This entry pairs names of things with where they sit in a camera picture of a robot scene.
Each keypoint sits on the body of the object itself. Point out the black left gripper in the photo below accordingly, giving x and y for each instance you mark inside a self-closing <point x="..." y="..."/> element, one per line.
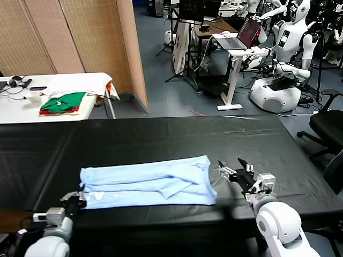
<point x="75" y="206"/>

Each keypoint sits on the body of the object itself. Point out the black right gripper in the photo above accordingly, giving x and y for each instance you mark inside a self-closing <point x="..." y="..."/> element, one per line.
<point x="245" y="180"/>

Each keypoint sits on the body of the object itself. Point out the light blue t-shirt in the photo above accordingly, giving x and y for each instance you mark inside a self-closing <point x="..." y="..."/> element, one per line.
<point x="147" y="182"/>

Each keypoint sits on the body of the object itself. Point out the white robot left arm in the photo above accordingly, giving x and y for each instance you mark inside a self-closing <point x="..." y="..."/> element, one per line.
<point x="51" y="243"/>

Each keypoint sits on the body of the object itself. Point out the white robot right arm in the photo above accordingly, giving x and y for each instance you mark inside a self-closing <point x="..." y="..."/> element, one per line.
<point x="281" y="227"/>

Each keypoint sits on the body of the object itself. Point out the brown wooden table corner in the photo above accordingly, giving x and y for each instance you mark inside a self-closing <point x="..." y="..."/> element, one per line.
<point x="13" y="220"/>

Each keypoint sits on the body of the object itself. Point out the black table cover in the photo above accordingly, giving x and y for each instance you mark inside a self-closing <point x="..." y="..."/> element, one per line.
<point x="160" y="139"/>

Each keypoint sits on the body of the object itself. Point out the red folded shirt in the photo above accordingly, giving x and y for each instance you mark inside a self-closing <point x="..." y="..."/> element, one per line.
<point x="45" y="113"/>

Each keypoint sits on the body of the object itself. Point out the white standing desk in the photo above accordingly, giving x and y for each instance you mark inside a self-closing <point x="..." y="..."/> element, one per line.
<point x="233" y="77"/>

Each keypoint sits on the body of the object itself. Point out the green folded shirt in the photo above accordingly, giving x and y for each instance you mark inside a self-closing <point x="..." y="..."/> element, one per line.
<point x="67" y="101"/>

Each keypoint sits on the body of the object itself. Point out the black office chair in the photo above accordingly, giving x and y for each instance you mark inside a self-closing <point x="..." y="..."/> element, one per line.
<point x="324" y="125"/>

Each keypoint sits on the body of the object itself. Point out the dark grey chair back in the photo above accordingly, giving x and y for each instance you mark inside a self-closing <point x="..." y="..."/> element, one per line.
<point x="336" y="174"/>

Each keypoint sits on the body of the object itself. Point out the white side table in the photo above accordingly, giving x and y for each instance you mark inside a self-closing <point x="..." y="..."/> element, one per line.
<point x="16" y="112"/>

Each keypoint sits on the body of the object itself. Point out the white paper cup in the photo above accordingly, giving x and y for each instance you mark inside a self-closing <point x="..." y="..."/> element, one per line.
<point x="35" y="99"/>

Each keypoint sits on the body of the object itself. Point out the white table with cloth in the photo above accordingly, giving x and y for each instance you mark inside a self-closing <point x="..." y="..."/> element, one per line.
<point x="80" y="83"/>

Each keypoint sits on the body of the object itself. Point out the orange cloth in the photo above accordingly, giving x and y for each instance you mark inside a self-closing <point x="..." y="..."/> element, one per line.
<point x="109" y="87"/>

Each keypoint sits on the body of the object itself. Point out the black smartphone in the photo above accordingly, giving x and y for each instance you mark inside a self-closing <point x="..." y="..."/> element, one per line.
<point x="38" y="88"/>

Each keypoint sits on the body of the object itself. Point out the black remote controller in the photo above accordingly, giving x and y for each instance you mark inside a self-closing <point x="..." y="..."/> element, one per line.
<point x="27" y="83"/>

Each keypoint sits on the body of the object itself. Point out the black tripod stand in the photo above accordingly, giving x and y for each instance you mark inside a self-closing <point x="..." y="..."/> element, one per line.
<point x="190" y="53"/>

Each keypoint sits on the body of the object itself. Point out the grey open laptop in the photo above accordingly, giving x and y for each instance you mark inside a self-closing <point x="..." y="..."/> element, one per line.
<point x="235" y="42"/>

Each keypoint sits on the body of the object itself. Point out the black headphones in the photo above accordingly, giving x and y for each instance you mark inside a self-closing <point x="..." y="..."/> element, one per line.
<point x="14" y="80"/>

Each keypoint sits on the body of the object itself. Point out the white computer mouse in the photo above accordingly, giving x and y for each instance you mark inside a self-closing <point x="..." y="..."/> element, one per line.
<point x="225" y="33"/>

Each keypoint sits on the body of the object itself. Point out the white leaning board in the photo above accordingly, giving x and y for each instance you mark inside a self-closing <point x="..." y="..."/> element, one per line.
<point x="179" y="45"/>

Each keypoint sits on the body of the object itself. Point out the white humanoid robot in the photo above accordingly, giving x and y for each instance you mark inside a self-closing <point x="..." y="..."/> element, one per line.
<point x="286" y="40"/>

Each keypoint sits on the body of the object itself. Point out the small black box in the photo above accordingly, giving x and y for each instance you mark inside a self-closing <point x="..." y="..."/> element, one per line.
<point x="204" y="29"/>

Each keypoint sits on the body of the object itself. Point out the brown wooden desk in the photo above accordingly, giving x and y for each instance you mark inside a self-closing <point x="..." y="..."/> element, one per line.
<point x="222" y="25"/>

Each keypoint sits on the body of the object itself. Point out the black light stand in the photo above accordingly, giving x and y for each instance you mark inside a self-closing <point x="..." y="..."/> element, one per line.
<point x="171" y="26"/>

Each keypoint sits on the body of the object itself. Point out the wooden folding screen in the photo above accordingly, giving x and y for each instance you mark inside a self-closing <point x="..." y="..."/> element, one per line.
<point x="80" y="34"/>

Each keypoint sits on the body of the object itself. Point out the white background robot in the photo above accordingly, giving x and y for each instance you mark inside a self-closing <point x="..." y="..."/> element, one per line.
<point x="253" y="5"/>

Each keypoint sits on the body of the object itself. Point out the black monitor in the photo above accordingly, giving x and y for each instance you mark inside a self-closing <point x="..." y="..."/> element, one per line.
<point x="191" y="10"/>

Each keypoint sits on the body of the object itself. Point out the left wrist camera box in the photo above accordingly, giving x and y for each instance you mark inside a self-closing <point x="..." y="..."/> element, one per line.
<point x="53" y="214"/>

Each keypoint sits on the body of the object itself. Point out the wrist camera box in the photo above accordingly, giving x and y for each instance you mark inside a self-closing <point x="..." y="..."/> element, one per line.
<point x="53" y="214"/>
<point x="266" y="180"/>

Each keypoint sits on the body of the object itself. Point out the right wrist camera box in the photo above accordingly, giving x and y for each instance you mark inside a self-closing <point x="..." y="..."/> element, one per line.
<point x="266" y="180"/>

